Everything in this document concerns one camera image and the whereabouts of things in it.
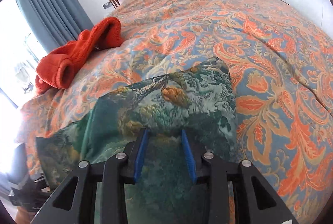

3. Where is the green landscape print jacket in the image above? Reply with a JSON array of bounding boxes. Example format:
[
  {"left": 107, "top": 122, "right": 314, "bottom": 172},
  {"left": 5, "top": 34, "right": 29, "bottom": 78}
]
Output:
[{"left": 36, "top": 57, "right": 236, "bottom": 223}]

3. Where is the red fleece garment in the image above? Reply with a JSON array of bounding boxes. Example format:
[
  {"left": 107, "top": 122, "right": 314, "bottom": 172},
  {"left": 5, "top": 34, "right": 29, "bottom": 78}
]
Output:
[{"left": 35, "top": 17, "right": 124, "bottom": 94}]

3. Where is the orange floral bed quilt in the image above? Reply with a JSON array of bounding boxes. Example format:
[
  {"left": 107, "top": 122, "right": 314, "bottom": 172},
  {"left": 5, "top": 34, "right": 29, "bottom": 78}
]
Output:
[{"left": 19, "top": 0, "right": 332, "bottom": 223}]

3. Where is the grey blue curtain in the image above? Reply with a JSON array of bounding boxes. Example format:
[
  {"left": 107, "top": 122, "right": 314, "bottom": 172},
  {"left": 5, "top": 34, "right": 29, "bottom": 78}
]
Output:
[{"left": 16, "top": 0, "right": 93, "bottom": 53}]

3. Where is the small wall socket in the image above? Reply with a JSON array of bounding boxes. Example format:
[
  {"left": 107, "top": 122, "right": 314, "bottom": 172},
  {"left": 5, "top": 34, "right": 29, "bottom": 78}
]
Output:
[{"left": 103, "top": 1, "right": 112, "bottom": 9}]

